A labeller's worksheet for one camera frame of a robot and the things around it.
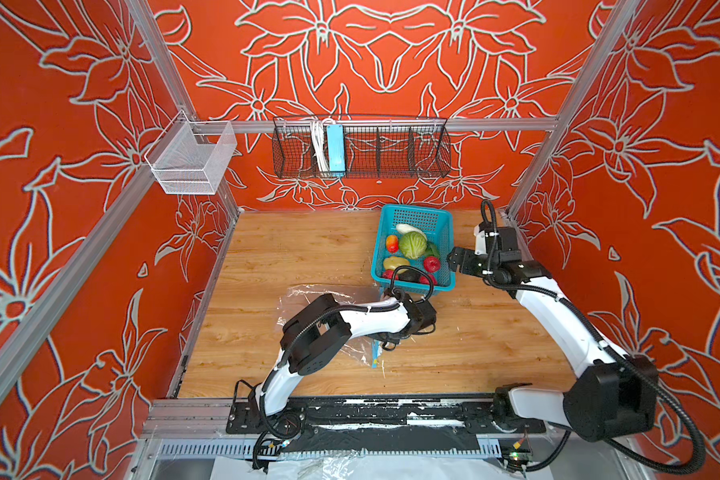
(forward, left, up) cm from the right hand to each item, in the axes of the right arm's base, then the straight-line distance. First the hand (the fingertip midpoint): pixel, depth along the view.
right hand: (458, 256), depth 83 cm
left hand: (-15, +23, -17) cm, 32 cm away
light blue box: (+29, +35, +17) cm, 48 cm away
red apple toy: (+7, +4, -14) cm, 16 cm away
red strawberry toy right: (+4, +6, -19) cm, 20 cm away
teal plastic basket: (+25, -1, -14) cm, 29 cm away
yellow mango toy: (+8, +17, -13) cm, 23 cm away
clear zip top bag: (-19, +27, -18) cm, 38 cm away
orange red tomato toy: (+16, +16, -14) cm, 27 cm away
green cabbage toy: (+13, +10, -11) cm, 20 cm away
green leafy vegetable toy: (+13, +3, -15) cm, 20 cm away
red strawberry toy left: (+5, +18, -15) cm, 24 cm away
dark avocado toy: (+3, +12, -14) cm, 18 cm away
